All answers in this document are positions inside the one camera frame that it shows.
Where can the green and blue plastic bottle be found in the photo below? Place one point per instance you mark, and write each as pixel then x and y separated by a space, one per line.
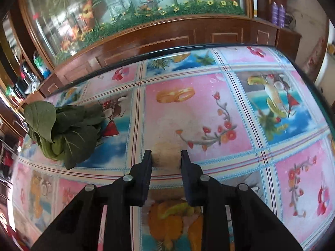
pixel 41 66

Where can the green leafy vegetable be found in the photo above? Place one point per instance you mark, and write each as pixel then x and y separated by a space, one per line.
pixel 62 133

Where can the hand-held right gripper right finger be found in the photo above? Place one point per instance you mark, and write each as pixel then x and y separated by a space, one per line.
pixel 186 177

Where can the green plastic bag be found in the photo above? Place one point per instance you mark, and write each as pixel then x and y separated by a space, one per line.
pixel 10 91

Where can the purple bottle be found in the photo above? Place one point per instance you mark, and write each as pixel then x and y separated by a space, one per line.
pixel 274 13
pixel 281 16

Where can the wooden cabinet with painted glass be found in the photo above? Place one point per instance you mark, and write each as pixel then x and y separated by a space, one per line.
pixel 157 26

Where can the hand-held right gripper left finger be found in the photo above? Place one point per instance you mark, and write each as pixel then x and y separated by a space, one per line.
pixel 144 177

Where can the fruit printed plastic tablecloth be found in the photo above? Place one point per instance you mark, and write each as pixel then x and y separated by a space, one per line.
pixel 209 136

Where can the black thermos jug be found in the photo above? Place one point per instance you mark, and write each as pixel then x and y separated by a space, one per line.
pixel 26 76

